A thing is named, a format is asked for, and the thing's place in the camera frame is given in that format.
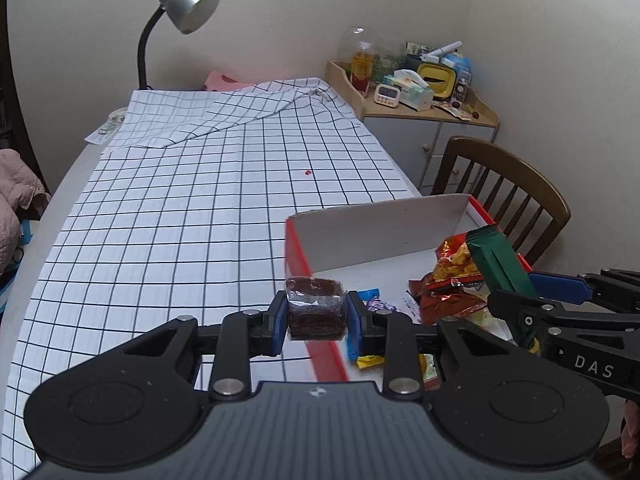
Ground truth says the red cardboard box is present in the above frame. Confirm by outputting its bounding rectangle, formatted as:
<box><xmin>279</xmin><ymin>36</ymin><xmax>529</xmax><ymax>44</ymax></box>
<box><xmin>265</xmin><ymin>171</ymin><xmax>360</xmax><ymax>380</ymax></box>
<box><xmin>284</xmin><ymin>194</ymin><xmax>531</xmax><ymax>386</ymax></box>

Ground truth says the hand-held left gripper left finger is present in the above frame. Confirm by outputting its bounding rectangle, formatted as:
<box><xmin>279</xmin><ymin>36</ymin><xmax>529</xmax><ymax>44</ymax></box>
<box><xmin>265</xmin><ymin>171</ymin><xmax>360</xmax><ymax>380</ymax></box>
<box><xmin>115</xmin><ymin>292</ymin><xmax>291</xmax><ymax>402</ymax></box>

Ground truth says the silver gooseneck desk lamp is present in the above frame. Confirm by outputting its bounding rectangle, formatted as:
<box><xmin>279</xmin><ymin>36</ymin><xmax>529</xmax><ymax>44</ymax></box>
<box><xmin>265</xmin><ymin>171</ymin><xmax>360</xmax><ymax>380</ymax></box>
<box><xmin>137</xmin><ymin>0</ymin><xmax>221</xmax><ymax>91</ymax></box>

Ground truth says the blue and white pouch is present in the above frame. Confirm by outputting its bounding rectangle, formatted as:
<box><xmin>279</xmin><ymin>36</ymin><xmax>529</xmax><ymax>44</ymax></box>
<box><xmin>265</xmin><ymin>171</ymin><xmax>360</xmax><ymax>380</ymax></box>
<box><xmin>442</xmin><ymin>52</ymin><xmax>473</xmax><ymax>78</ymax></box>

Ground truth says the person's right hand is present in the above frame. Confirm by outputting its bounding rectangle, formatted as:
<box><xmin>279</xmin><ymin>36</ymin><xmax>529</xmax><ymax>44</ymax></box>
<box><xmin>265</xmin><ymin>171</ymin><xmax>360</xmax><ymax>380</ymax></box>
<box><xmin>620</xmin><ymin>400</ymin><xmax>640</xmax><ymax>458</ymax></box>

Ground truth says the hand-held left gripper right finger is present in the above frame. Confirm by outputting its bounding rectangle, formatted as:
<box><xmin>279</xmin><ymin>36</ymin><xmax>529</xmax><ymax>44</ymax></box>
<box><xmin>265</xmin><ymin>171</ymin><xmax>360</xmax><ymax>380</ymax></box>
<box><xmin>347</xmin><ymin>291</ymin><xmax>521</xmax><ymax>402</ymax></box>

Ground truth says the brown wooden chair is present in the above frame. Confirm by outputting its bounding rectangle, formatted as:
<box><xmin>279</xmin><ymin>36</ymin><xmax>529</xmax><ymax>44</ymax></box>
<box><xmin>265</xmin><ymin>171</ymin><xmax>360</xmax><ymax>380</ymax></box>
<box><xmin>432</xmin><ymin>136</ymin><xmax>572</xmax><ymax>268</ymax></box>

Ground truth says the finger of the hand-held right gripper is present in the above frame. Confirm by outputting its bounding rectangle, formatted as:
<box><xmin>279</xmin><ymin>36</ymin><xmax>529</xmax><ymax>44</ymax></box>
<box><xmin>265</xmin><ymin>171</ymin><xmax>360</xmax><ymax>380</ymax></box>
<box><xmin>530</xmin><ymin>269</ymin><xmax>640</xmax><ymax>313</ymax></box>
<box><xmin>487</xmin><ymin>289</ymin><xmax>640</xmax><ymax>341</ymax></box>

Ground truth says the blue and white bag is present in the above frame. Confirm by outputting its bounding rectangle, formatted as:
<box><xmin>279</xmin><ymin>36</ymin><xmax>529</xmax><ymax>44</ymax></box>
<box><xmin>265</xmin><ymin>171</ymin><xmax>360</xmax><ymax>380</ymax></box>
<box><xmin>0</xmin><ymin>220</ymin><xmax>35</xmax><ymax>311</ymax></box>

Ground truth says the clear plastic packet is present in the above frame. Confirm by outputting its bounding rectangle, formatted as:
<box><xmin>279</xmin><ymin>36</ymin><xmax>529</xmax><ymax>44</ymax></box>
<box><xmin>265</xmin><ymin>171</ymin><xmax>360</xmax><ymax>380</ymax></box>
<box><xmin>85</xmin><ymin>107</ymin><xmax>130</xmax><ymax>143</ymax></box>

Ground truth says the orange liquid bottle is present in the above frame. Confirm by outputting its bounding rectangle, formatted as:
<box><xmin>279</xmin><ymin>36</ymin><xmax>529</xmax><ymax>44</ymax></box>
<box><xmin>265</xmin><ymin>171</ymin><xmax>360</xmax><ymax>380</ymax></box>
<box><xmin>350</xmin><ymin>41</ymin><xmax>376</xmax><ymax>92</ymax></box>

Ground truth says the tissue box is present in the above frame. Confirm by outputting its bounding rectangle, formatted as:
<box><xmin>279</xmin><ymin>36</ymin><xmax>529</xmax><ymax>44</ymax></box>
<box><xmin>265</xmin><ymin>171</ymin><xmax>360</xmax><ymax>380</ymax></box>
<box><xmin>384</xmin><ymin>70</ymin><xmax>435</xmax><ymax>111</ymax></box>

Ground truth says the green snack packet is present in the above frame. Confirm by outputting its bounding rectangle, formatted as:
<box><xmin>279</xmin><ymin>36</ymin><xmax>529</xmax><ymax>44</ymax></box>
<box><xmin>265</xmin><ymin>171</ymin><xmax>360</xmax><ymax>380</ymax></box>
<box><xmin>466</xmin><ymin>225</ymin><xmax>541</xmax><ymax>356</ymax></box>

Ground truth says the dark brown cake packet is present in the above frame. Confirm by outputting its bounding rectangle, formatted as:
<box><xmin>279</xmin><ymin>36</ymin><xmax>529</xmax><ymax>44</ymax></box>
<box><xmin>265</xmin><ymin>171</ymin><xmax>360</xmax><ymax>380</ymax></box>
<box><xmin>284</xmin><ymin>276</ymin><xmax>348</xmax><ymax>342</ymax></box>

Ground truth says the blue cookie packet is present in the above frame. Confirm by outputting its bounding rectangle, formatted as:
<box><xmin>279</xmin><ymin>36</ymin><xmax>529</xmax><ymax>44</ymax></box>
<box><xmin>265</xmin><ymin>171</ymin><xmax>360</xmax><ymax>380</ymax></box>
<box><xmin>347</xmin><ymin>287</ymin><xmax>382</xmax><ymax>361</ymax></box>

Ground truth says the white digital timer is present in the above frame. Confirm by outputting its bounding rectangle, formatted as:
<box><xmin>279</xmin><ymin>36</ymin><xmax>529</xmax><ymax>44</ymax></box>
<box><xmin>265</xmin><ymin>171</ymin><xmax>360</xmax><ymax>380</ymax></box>
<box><xmin>374</xmin><ymin>84</ymin><xmax>402</xmax><ymax>107</ymax></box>

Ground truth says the clear egg yolk pastry packet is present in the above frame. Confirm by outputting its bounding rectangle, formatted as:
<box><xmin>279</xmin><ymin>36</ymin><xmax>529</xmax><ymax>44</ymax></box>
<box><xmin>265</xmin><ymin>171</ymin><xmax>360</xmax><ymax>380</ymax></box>
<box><xmin>419</xmin><ymin>354</ymin><xmax>443</xmax><ymax>388</ymax></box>

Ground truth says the clear glass dome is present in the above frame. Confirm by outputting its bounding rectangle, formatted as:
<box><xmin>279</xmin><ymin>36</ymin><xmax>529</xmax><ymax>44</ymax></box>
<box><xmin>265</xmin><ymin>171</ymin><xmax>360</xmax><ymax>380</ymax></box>
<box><xmin>337</xmin><ymin>25</ymin><xmax>396</xmax><ymax>98</ymax></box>

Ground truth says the white tube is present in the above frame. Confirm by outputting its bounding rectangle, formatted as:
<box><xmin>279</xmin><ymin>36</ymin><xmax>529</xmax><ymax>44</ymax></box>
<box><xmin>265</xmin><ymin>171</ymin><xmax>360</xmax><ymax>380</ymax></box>
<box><xmin>422</xmin><ymin>41</ymin><xmax>463</xmax><ymax>61</ymax></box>

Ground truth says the yellow storage box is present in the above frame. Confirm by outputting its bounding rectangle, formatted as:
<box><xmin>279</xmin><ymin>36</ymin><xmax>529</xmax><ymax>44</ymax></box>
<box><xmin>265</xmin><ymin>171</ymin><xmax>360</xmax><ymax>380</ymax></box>
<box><xmin>416</xmin><ymin>62</ymin><xmax>458</xmax><ymax>100</ymax></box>

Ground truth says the pink puffer jacket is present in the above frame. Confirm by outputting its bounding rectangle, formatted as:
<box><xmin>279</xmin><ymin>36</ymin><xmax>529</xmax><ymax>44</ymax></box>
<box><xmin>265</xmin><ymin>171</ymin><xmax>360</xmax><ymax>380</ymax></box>
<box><xmin>0</xmin><ymin>149</ymin><xmax>51</xmax><ymax>276</ymax></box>

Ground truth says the white checkered tablecloth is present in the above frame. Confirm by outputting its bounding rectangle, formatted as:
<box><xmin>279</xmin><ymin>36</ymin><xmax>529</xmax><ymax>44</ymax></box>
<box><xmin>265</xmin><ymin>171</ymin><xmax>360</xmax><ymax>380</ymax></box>
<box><xmin>0</xmin><ymin>77</ymin><xmax>421</xmax><ymax>480</ymax></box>

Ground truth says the brown-red snack bag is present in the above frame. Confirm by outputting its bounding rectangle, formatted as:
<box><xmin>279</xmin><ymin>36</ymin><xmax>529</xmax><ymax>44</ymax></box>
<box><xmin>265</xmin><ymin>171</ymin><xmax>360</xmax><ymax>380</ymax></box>
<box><xmin>407</xmin><ymin>275</ymin><xmax>488</xmax><ymax>326</ymax></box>

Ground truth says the red chips bag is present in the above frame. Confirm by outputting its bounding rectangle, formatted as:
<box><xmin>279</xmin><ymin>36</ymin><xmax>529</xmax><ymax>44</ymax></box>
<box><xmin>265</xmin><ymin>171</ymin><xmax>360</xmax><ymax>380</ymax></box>
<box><xmin>432</xmin><ymin>235</ymin><xmax>486</xmax><ymax>293</ymax></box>

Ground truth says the pink paper item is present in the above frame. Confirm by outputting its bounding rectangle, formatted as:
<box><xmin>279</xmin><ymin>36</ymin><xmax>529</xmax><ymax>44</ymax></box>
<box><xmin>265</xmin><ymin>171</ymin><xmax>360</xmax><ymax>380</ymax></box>
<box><xmin>204</xmin><ymin>71</ymin><xmax>256</xmax><ymax>92</ymax></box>

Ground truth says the wooden side cabinet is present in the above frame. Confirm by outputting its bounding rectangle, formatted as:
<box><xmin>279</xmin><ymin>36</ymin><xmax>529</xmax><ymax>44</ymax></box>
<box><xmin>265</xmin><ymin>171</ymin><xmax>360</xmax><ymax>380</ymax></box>
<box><xmin>326</xmin><ymin>60</ymin><xmax>501</xmax><ymax>196</ymax></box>

